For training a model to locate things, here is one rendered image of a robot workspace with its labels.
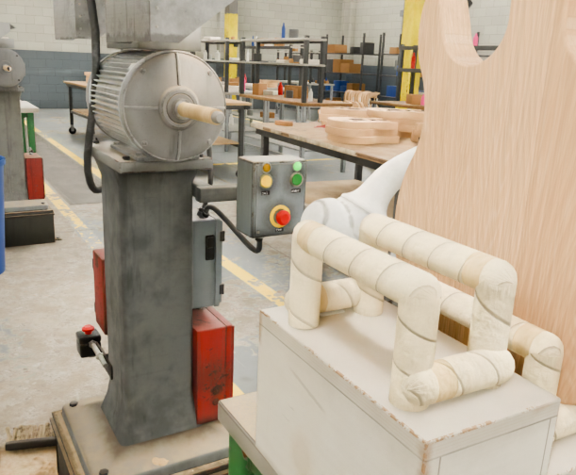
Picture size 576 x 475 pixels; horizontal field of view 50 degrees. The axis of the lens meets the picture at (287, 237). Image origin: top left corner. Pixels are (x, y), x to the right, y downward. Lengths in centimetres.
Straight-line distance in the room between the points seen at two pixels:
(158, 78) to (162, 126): 11
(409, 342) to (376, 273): 6
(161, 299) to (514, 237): 122
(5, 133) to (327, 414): 439
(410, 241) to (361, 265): 9
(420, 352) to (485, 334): 8
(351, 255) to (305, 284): 10
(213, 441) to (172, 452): 13
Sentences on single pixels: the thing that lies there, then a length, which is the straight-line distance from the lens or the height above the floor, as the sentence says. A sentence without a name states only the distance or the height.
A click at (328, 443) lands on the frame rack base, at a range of 59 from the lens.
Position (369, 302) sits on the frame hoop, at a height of 112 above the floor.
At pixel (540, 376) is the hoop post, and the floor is 110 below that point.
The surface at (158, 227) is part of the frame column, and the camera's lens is 166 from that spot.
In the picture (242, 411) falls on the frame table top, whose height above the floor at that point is 93.
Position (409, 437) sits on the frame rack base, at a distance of 49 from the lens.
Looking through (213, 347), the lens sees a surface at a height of 56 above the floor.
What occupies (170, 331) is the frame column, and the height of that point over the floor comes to 62.
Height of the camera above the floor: 136
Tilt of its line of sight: 16 degrees down
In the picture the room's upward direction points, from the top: 3 degrees clockwise
